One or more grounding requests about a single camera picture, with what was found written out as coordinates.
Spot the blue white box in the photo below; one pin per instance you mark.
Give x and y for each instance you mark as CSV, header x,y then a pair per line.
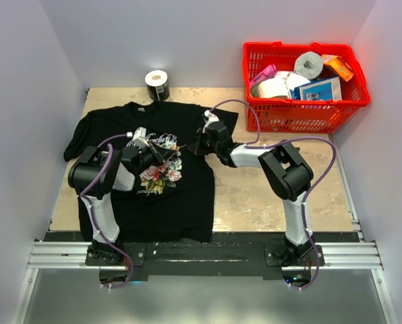
x,y
328,89

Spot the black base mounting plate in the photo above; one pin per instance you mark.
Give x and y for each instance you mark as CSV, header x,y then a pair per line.
x,y
239,254

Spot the grey toilet paper roll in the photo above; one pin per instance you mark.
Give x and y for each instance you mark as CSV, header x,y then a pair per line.
x,y
309,65

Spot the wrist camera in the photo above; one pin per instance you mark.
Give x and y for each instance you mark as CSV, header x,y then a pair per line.
x,y
209,118
137,138

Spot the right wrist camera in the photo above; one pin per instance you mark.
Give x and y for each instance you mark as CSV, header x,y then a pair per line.
x,y
209,118

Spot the black wrapped paper roll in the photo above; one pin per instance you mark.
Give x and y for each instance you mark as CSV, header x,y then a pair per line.
x,y
157,84

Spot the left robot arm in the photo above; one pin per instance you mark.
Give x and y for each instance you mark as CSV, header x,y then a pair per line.
x,y
96,173

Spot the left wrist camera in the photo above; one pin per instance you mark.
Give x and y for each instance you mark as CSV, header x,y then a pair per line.
x,y
137,138

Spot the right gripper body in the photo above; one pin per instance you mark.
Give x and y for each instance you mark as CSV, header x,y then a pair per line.
x,y
203,144

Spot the pink gold brooch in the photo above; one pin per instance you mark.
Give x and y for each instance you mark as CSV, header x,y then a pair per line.
x,y
178,147

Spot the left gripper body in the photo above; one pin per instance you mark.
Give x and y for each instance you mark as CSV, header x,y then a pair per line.
x,y
152,156

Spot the red plastic basket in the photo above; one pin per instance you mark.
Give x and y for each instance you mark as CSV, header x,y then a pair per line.
x,y
301,113

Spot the black floral t-shirt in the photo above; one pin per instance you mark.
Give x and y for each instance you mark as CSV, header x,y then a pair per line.
x,y
175,200

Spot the pink package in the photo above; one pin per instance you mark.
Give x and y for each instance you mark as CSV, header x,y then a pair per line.
x,y
268,72

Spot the orange carton box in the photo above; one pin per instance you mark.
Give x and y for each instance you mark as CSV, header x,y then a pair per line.
x,y
336,64

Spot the white paper roll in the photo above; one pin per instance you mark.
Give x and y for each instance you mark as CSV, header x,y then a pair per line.
x,y
292,80

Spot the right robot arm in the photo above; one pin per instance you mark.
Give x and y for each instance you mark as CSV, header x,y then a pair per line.
x,y
288,175

